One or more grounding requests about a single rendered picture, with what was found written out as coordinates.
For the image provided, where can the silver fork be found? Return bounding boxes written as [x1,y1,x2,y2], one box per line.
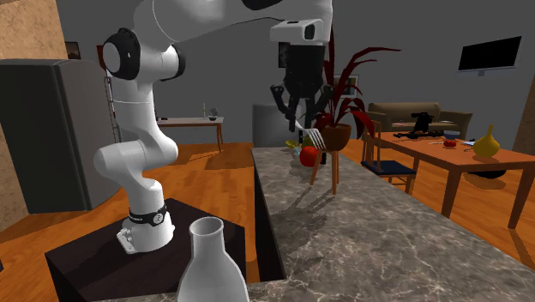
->
[293,120,328,151]

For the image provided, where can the black wall television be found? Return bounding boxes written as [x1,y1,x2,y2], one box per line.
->
[457,35,524,77]

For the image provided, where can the white vase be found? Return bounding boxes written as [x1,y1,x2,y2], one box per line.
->
[176,215,251,302]

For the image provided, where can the yellow gourd vase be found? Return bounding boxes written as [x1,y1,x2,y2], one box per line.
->
[472,124,502,159]

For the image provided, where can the framed wall picture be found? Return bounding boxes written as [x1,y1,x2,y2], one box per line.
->
[333,74,361,100]

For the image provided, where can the grey bin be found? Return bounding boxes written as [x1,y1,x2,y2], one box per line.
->
[251,103,303,148]

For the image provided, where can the small dark wall picture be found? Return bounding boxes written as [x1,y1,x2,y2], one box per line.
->
[63,41,82,61]

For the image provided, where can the black angular object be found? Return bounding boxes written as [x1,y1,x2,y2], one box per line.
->
[393,111,445,141]

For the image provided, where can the red apple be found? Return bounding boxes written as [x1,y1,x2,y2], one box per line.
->
[298,145,319,169]

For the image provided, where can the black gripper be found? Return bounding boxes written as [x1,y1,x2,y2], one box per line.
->
[270,41,334,132]

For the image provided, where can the red plant in brown pot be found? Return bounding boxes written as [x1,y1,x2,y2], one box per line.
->
[312,27,402,153]

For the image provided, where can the grey side table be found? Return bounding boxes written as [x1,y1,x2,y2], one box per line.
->
[156,102,225,154]

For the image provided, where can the brown sofa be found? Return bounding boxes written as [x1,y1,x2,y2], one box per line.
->
[366,101,474,142]

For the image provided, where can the wooden dining table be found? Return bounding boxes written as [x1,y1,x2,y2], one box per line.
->
[370,130,535,231]

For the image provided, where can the grey refrigerator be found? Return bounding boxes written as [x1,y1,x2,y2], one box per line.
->
[0,58,123,214]

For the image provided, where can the metal ladder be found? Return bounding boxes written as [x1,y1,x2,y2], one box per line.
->
[102,69,123,144]

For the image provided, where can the dark robot stand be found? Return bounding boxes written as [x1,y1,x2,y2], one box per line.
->
[45,197,248,302]

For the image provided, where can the wooden chair with blue seat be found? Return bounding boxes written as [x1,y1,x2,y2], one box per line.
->
[360,119,418,196]

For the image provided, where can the wooden stool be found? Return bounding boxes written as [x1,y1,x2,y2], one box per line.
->
[310,148,341,196]

